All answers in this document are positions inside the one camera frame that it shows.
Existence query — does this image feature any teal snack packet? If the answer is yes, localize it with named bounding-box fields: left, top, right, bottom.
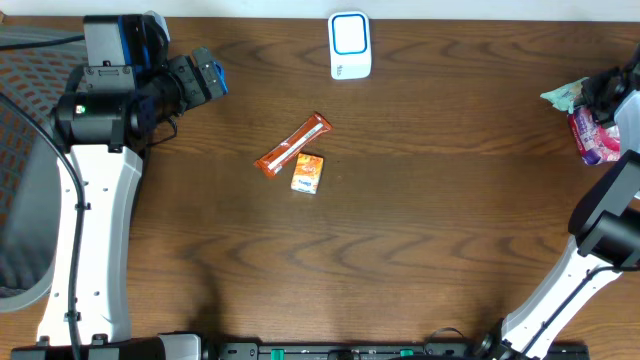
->
left=540, top=77, right=587, bottom=114

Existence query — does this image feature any purple snack packet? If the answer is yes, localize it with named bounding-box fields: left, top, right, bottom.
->
left=567, top=107, right=621, bottom=166

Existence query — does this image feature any orange chocolate wafer bar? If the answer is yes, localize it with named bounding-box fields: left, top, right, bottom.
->
left=254, top=113, right=333, bottom=177

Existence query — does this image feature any small orange snack box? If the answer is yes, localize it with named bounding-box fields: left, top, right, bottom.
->
left=291, top=153, right=324, bottom=195

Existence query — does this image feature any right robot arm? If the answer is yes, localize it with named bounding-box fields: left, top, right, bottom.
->
left=471, top=55, right=639, bottom=359

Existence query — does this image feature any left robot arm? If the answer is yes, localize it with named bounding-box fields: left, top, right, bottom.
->
left=11, top=11, right=228, bottom=360

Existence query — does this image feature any white barcode scanner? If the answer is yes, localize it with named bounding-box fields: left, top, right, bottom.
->
left=327, top=11, right=372, bottom=80

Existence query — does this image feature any grey plastic mesh basket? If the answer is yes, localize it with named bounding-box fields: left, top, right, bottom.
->
left=1, top=26, right=86, bottom=313

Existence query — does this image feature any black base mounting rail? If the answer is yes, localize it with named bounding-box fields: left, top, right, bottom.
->
left=202, top=341, right=591, bottom=360

